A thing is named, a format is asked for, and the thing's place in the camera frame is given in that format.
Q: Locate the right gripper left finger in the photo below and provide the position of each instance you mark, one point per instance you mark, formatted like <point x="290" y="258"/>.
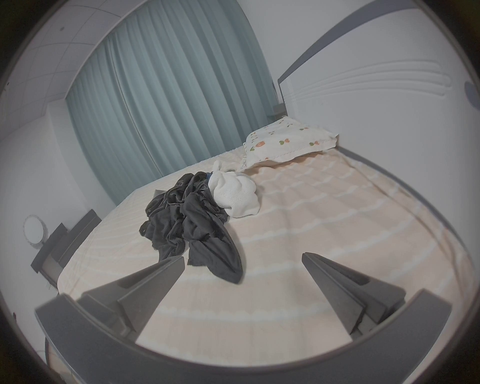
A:
<point x="150" y="288"/>

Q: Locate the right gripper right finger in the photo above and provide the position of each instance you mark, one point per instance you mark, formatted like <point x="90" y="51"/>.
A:
<point x="345" y="296"/>

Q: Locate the black chest of drawers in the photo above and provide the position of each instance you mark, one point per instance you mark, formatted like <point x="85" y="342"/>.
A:
<point x="63" y="243"/>

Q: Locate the grey bedside table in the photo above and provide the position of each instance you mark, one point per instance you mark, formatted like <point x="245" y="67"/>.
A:
<point x="279" y="109"/>

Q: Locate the round white mirror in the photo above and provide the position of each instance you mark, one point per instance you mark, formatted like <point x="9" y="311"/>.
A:
<point x="35" y="230"/>

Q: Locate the pile of clothes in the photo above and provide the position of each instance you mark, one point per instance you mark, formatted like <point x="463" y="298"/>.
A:
<point x="202" y="228"/>

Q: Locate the bed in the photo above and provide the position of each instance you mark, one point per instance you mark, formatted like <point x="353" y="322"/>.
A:
<point x="318" y="210"/>

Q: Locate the white printed pillow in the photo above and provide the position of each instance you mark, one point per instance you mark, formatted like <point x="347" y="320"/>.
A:
<point x="285" y="142"/>

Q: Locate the blue-green curtain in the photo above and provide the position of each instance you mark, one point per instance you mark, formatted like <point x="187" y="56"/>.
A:
<point x="168" y="93"/>

